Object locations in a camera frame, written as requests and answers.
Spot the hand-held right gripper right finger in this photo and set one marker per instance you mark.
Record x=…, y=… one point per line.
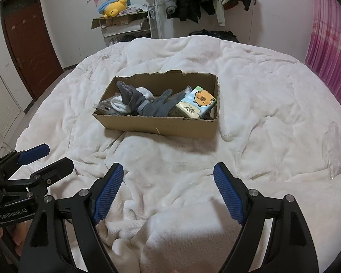
x=228, y=193

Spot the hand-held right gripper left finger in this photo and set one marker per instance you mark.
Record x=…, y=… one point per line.
x=109, y=193

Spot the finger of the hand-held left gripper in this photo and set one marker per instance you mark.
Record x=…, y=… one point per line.
x=34, y=152
x=54, y=167

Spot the clear plastic packet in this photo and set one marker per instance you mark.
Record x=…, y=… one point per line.
x=102, y=106

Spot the brown cardboard box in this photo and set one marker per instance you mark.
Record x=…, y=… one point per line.
x=164, y=125

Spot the white sock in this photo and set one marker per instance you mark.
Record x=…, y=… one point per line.
x=146, y=92
x=118, y=105

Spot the cartoon print tissue pack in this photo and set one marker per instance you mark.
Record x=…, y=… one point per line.
x=200, y=99

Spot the grey glove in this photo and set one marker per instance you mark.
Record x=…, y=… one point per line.
x=159, y=106

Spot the grey dotted sock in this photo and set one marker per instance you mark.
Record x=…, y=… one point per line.
x=128, y=93

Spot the person's left hand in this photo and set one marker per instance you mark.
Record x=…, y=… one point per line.
x=20, y=233

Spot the brown wooden door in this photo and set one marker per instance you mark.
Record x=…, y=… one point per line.
x=31, y=48

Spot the white fluffy blanket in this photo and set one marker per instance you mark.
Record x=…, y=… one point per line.
x=258, y=91

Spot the crumpled clear plastic bag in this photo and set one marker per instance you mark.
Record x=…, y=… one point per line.
x=339, y=148

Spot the white shelf rack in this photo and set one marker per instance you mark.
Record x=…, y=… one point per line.
x=130, y=32

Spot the flat cardboard box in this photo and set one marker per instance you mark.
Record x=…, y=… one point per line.
x=122, y=20

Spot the dark clothes pile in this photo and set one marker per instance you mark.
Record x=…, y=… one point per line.
x=213, y=34

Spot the yellow plush toy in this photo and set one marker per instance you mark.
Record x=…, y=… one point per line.
x=115, y=8

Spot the pink curtain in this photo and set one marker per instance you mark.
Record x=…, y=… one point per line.
x=332, y=48

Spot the white clothes rack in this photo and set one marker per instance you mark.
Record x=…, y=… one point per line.
x=158, y=20

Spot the grey white hanging garment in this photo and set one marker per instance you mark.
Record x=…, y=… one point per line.
x=170, y=5

